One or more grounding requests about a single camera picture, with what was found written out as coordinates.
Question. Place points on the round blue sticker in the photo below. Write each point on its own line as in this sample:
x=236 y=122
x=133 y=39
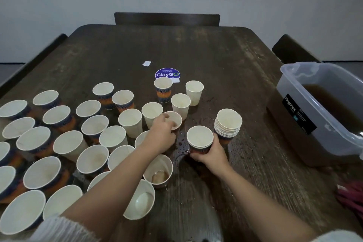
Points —
x=167 y=73

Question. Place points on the group of paper cups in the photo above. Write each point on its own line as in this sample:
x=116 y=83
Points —
x=62 y=142

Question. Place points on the orange blue patterned paper cup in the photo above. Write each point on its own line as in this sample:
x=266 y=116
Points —
x=200 y=136

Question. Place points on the small white paper label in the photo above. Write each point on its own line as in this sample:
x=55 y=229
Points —
x=147 y=63

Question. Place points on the person's left forearm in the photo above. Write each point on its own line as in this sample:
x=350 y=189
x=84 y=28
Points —
x=108 y=193

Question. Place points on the dark wooden table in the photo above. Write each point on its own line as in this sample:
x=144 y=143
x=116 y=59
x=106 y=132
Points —
x=198 y=46

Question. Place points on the clear plastic storage bin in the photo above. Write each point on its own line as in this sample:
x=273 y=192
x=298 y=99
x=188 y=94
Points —
x=317 y=142

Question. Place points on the dark red cloth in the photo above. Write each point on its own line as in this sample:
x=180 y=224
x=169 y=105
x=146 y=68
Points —
x=351 y=196

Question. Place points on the person's right forearm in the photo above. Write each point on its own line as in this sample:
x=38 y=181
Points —
x=266 y=210

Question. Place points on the person's left hand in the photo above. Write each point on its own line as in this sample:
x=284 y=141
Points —
x=160 y=134

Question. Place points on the white paper cup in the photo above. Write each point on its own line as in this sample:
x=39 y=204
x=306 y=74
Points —
x=173 y=120

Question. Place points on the dark wooden chair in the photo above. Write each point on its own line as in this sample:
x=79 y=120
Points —
x=289 y=49
x=164 y=19

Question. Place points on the patterned paper cup stack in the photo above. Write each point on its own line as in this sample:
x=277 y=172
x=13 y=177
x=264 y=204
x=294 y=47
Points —
x=228 y=123

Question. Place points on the person's right hand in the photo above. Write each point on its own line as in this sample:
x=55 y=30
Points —
x=212 y=158

